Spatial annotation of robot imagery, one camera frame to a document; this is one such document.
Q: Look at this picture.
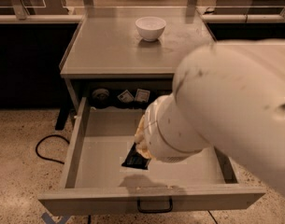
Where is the right black puck with card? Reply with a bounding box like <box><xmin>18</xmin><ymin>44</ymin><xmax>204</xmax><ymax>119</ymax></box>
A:
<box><xmin>134</xmin><ymin>89</ymin><xmax>157</xmax><ymax>108</ymax></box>

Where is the left dark cabinet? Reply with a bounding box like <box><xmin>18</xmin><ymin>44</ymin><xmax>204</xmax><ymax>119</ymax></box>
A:
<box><xmin>0</xmin><ymin>22</ymin><xmax>78</xmax><ymax>109</ymax></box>

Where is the round black white device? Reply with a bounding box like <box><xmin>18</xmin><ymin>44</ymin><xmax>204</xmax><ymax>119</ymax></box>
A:
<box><xmin>91</xmin><ymin>89</ymin><xmax>110</xmax><ymax>108</ymax></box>

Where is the blue floor tape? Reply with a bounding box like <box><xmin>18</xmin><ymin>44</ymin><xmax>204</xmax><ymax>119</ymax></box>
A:
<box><xmin>41</xmin><ymin>212</ymin><xmax>70</xmax><ymax>224</ymax></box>

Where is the left black puck with card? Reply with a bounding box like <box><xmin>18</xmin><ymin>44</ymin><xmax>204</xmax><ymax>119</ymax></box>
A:
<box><xmin>112</xmin><ymin>90</ymin><xmax>135</xmax><ymax>108</ymax></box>

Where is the white ceramic bowl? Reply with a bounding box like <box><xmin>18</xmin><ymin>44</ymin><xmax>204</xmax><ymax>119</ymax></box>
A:
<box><xmin>135</xmin><ymin>17</ymin><xmax>166</xmax><ymax>42</ymax></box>

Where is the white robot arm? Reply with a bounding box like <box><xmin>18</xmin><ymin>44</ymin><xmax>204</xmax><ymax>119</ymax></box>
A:
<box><xmin>135</xmin><ymin>39</ymin><xmax>285</xmax><ymax>197</ymax></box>

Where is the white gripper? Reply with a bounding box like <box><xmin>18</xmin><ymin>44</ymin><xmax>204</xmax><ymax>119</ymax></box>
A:
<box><xmin>135</xmin><ymin>94</ymin><xmax>192</xmax><ymax>162</ymax></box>

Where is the grey open drawer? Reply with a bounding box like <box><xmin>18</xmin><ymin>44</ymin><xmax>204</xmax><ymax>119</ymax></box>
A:
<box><xmin>38</xmin><ymin>98</ymin><xmax>265</xmax><ymax>216</ymax></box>

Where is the black floor cable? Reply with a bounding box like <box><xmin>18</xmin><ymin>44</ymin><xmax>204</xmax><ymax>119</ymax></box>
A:
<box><xmin>35</xmin><ymin>133</ymin><xmax>70</xmax><ymax>165</ymax></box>

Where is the black puck with card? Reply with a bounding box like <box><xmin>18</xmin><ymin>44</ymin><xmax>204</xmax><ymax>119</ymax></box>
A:
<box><xmin>134</xmin><ymin>89</ymin><xmax>157</xmax><ymax>108</ymax></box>
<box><xmin>112</xmin><ymin>90</ymin><xmax>135</xmax><ymax>108</ymax></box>

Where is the grey counter cabinet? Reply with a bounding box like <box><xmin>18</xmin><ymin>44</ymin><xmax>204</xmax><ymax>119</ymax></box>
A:
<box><xmin>61</xmin><ymin>7</ymin><xmax>217</xmax><ymax>107</ymax></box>

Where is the black drawer handle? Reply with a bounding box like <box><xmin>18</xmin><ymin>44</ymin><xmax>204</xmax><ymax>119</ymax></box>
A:
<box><xmin>136</xmin><ymin>198</ymin><xmax>173</xmax><ymax>214</ymax></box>

